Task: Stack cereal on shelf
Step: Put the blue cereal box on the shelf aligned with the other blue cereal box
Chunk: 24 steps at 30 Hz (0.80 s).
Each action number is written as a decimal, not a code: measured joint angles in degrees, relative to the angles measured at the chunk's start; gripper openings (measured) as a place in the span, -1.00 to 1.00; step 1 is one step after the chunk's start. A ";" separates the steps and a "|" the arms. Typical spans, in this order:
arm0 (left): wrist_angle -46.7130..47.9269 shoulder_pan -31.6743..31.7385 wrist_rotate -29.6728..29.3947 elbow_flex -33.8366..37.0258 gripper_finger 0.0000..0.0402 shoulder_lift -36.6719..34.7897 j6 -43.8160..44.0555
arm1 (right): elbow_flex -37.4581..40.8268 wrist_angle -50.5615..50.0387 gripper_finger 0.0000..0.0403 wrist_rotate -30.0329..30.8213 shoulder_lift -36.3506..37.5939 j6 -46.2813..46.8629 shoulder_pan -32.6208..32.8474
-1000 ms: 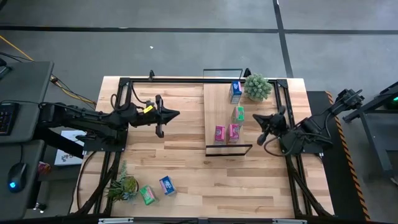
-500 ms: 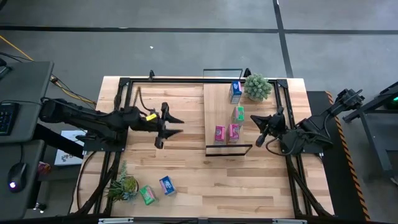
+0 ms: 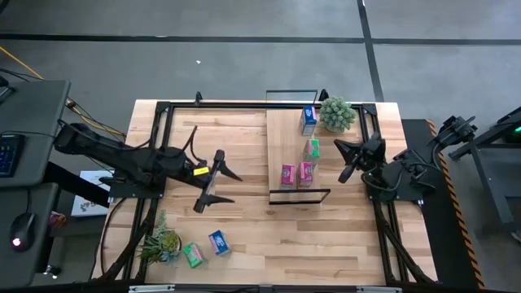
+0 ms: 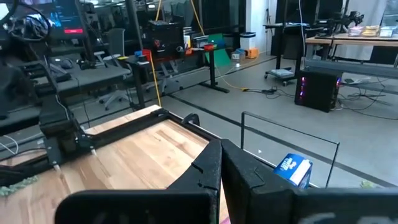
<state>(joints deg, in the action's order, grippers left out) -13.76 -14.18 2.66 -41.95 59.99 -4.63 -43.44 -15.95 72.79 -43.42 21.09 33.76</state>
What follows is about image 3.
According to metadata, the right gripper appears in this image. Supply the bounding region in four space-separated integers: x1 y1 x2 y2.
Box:
333 130 387 184

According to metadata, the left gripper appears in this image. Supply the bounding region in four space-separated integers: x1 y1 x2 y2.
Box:
185 149 244 213

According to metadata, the green Apple Jacks cereal box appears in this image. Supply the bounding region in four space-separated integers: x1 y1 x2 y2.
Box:
182 242 206 269
303 138 321 167

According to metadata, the pink cereal box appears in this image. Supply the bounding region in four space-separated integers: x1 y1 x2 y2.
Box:
280 164 296 189
296 161 314 189

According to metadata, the blue Frosted Flakes cereal box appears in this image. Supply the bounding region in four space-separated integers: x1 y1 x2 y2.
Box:
208 230 232 257
300 105 318 137

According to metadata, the round pale green succulent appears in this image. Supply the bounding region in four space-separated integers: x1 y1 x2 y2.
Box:
318 96 357 133

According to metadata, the spiky succulent in black pot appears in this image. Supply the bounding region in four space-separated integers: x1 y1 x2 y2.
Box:
138 210 183 266

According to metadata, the black mat with hazard stripe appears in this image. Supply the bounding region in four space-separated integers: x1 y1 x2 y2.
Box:
401 118 486 291

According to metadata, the white printed box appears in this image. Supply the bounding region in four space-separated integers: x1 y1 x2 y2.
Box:
71 169 117 217

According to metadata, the black metal stand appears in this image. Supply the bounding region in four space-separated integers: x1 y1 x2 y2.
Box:
447 106 521 241

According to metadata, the small pink orange object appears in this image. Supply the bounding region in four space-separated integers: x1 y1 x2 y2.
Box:
48 211 67 229

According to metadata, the grey desk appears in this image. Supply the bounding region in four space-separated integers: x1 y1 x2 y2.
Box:
0 80 72 189
0 181 60 288

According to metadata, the black computer mouse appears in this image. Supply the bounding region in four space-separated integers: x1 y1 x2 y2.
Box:
8 212 37 253

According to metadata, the black keyboard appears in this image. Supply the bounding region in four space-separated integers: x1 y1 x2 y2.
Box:
0 133 26 179

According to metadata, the wooden shelf with black frame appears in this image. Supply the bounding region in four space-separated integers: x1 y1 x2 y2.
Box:
265 89 331 205

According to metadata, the grey metal bracket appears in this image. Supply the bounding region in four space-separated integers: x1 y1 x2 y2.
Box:
128 284 176 293
356 286 403 293

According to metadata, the yellow cable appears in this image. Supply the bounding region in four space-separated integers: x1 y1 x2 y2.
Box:
0 45 127 138

